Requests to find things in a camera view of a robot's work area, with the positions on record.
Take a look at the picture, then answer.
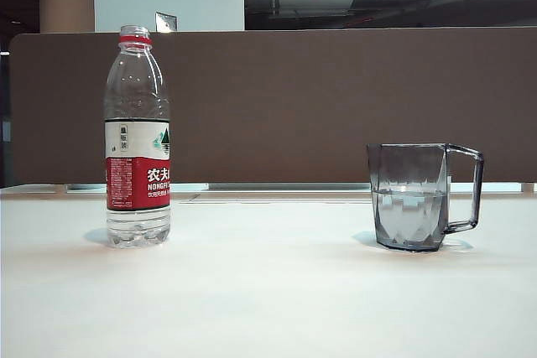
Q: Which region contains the clear water bottle red label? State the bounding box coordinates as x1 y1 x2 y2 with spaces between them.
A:
102 24 173 249

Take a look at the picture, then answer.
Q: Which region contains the grey transparent plastic mug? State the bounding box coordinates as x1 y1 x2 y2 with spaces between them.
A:
365 141 486 254

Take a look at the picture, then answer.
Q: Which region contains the brown desk partition panel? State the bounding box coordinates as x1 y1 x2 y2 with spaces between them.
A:
8 30 537 185

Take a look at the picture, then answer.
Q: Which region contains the silver partition base rail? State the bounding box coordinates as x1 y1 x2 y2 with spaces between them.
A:
66 181 522 191

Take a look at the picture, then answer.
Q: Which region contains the white desk cable flap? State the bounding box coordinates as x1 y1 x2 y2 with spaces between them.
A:
179 191 373 205

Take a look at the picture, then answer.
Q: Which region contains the metal wall plate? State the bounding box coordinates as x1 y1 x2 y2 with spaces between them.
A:
154 10 178 34

